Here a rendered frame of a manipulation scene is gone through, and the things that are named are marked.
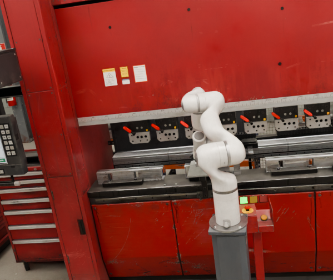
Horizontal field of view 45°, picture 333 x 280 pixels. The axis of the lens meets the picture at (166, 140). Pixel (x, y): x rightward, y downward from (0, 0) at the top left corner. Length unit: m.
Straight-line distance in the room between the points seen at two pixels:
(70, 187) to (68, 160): 0.20
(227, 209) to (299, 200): 1.00
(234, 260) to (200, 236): 0.94
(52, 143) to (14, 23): 0.79
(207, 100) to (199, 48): 0.59
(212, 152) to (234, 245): 0.48
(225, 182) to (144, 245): 1.33
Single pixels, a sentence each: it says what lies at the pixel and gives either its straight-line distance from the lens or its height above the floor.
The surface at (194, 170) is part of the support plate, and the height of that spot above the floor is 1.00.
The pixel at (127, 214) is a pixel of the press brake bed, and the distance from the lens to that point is 2.98.
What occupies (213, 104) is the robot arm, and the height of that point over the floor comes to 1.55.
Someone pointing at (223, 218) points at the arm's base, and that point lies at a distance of 1.98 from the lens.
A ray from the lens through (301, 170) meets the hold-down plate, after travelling 2.85.
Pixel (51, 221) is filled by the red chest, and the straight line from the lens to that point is 3.54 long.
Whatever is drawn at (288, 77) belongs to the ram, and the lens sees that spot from 2.70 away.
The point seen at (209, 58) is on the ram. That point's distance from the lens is 2.65.
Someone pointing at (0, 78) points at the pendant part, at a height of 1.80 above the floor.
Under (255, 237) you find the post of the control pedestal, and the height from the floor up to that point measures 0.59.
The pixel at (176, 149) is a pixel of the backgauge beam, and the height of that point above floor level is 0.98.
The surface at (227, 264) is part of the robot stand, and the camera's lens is 2.09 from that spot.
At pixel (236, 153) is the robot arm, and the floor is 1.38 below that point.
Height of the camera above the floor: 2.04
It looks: 18 degrees down
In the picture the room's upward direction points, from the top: 8 degrees counter-clockwise
